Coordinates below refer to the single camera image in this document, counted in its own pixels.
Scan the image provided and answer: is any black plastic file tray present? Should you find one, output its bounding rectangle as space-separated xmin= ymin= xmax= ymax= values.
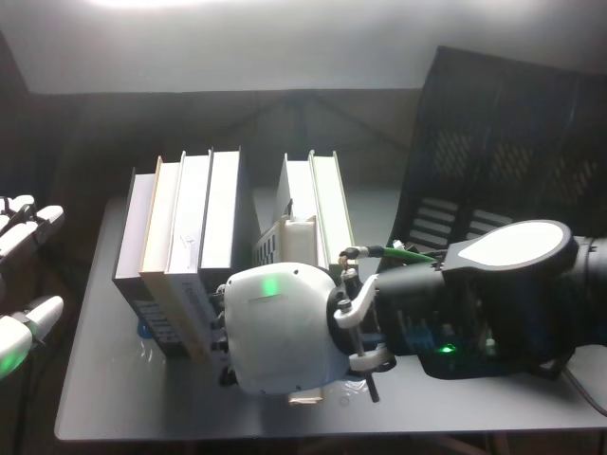
xmin=386 ymin=45 xmax=607 ymax=266

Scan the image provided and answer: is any dark spine book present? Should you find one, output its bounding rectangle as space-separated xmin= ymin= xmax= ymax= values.
xmin=112 ymin=171 xmax=192 ymax=360

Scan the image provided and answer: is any blue plastic bookend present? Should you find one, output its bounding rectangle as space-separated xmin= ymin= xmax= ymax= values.
xmin=134 ymin=318 xmax=160 ymax=343

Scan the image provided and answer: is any red black twisted cable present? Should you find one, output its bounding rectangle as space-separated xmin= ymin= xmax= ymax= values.
xmin=563 ymin=364 xmax=607 ymax=419

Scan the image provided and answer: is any black cover white book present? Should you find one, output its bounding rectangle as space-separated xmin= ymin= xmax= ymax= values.
xmin=198 ymin=146 xmax=260 ymax=295

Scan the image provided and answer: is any cream paged book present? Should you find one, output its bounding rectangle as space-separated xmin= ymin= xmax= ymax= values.
xmin=138 ymin=155 xmax=212 ymax=364

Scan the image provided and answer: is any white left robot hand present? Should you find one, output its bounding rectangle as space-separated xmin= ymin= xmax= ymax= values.
xmin=208 ymin=262 xmax=351 ymax=398

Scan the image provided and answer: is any white hardcover book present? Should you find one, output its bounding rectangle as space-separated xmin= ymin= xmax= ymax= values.
xmin=163 ymin=150 xmax=224 ymax=347

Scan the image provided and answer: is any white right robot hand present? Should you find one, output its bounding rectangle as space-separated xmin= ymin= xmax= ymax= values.
xmin=0 ymin=192 xmax=66 ymax=380

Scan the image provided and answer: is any black white Fashion book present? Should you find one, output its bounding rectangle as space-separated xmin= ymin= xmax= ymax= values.
xmin=276 ymin=152 xmax=329 ymax=266

